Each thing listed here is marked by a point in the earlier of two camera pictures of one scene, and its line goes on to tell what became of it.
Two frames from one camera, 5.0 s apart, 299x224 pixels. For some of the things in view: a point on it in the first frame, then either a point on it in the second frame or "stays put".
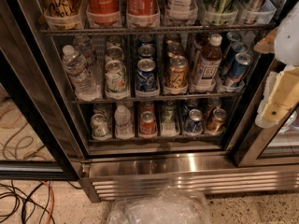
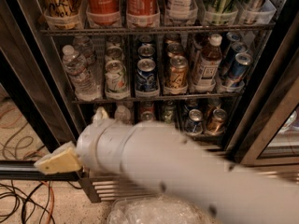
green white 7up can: x=116 y=80 stays put
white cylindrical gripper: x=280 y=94 → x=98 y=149
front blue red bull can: x=240 y=67 stays put
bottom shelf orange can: x=216 y=121 stays put
